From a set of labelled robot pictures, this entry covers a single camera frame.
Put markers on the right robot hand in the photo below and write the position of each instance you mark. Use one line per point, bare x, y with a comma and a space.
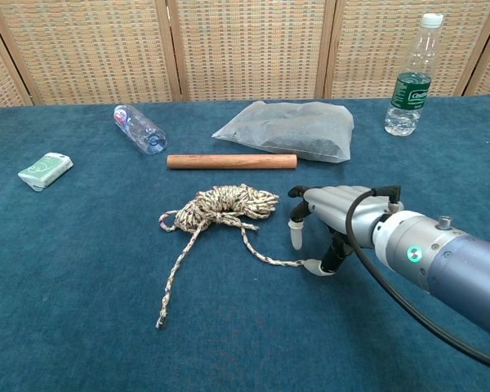
339, 216

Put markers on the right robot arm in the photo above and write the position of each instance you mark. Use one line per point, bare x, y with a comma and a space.
445, 257

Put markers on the translucent plastic bag dark contents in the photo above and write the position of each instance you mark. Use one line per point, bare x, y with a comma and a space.
290, 128

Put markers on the wooden cylindrical rod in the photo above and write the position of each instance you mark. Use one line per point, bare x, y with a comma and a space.
232, 161

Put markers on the clear bottle green label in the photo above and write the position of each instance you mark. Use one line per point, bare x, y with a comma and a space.
410, 77

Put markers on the blue table cloth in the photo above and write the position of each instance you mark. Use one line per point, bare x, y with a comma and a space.
147, 306

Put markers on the clear bottle blue cap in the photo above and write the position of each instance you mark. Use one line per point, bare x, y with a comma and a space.
141, 128

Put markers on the small green white box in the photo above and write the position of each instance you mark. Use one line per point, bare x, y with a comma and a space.
45, 170

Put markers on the woven folding screen wooden frame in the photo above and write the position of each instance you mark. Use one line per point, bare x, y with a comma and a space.
245, 49

